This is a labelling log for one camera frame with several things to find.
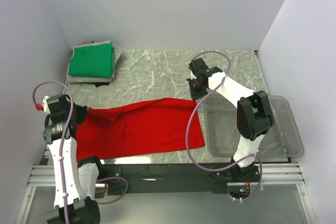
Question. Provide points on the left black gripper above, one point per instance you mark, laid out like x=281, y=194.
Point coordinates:
x=82, y=111

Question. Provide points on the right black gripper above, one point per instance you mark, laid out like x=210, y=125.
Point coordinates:
x=195, y=95

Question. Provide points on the red t shirt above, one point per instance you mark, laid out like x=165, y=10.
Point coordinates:
x=146, y=127

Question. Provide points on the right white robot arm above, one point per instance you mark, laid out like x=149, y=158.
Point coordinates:
x=254, y=116

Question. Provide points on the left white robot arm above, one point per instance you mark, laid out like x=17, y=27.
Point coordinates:
x=75, y=182

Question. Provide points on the folded green t shirt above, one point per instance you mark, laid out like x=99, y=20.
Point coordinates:
x=95, y=61

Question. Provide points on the clear plastic bin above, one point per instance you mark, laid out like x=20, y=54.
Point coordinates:
x=282, y=143

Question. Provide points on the black base beam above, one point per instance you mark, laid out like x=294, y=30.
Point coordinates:
x=172, y=178

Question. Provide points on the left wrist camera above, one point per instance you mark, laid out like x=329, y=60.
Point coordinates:
x=43, y=106

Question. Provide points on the aluminium rail frame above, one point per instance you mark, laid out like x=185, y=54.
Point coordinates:
x=152, y=74

